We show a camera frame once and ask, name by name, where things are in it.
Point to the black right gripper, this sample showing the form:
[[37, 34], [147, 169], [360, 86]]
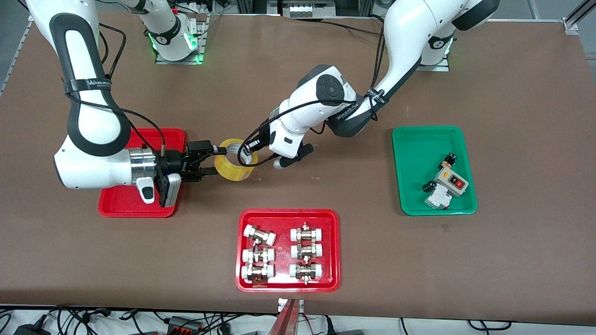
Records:
[[173, 165]]

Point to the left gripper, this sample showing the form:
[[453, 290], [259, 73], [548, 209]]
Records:
[[261, 137]]

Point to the yellow tape roll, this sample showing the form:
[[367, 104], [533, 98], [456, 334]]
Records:
[[230, 170]]

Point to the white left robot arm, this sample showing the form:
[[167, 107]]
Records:
[[409, 32]]

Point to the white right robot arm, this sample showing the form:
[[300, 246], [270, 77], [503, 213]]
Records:
[[84, 116]]

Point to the empty red plastic tray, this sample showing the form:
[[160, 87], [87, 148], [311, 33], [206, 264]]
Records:
[[121, 204]]

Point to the red tray holding fittings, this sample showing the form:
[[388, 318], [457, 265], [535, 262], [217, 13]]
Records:
[[284, 246]]

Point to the green plastic tray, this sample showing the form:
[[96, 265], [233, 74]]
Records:
[[419, 186]]

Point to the white capped brass pipe fitting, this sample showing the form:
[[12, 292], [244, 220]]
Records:
[[306, 251], [260, 235], [257, 272], [306, 234], [258, 255], [306, 271]]

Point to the white power strip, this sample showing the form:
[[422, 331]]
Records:
[[307, 9]]

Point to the black box orange connectors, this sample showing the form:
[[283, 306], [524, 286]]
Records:
[[184, 324]]

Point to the small black knob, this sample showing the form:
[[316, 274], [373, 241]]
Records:
[[427, 187]]

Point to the red metal bar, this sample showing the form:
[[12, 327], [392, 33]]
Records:
[[286, 321]]

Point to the white circuit breaker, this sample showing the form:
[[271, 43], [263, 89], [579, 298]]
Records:
[[438, 199]]

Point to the small black brass connector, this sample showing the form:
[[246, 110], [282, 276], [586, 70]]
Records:
[[448, 161]]

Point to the black power adapter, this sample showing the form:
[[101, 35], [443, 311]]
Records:
[[30, 329]]

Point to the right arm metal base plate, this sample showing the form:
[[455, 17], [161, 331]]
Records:
[[201, 46]]

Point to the small silver bracket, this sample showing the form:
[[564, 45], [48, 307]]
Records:
[[281, 304]]

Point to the grey switch box red button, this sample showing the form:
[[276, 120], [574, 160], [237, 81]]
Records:
[[448, 179]]

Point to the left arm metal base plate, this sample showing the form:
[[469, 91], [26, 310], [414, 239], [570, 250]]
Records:
[[437, 68]]

